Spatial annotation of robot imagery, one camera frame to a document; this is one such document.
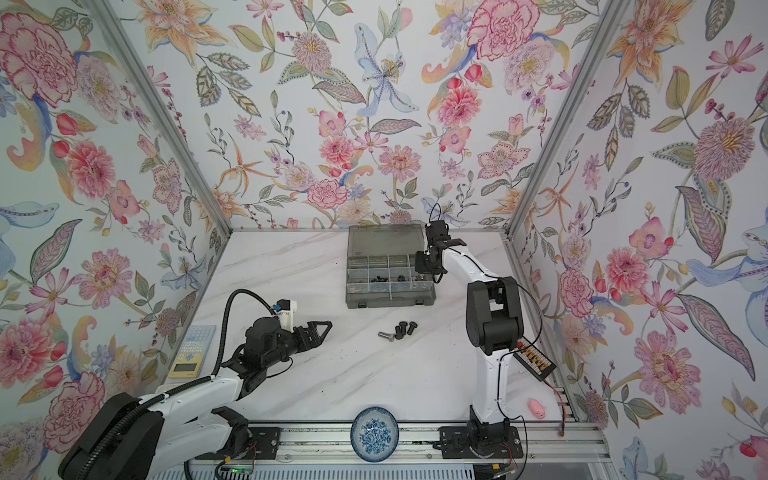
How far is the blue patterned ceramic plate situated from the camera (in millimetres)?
735

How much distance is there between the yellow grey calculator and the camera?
87cm

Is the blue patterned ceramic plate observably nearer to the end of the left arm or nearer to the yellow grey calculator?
the end of the left arm

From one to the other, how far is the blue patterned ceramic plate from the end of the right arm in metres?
0.40

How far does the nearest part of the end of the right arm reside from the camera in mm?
760

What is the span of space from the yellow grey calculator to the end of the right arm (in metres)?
0.69
